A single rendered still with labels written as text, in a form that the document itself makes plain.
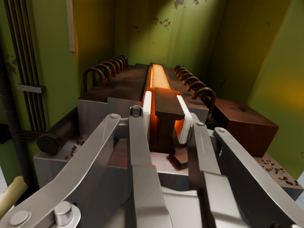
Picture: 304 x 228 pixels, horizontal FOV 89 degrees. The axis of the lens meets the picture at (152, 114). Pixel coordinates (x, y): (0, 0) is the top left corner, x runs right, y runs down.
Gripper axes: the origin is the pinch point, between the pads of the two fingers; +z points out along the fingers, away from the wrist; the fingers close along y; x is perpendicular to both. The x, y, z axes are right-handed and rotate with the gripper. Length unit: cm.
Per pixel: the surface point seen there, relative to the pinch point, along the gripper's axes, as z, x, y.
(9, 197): 12, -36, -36
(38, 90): 17.4, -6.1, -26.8
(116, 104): 5.1, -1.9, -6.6
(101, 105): 5.1, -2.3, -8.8
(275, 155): 19.1, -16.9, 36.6
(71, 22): 18.7, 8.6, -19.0
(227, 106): 11.4, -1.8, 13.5
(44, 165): -0.9, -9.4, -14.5
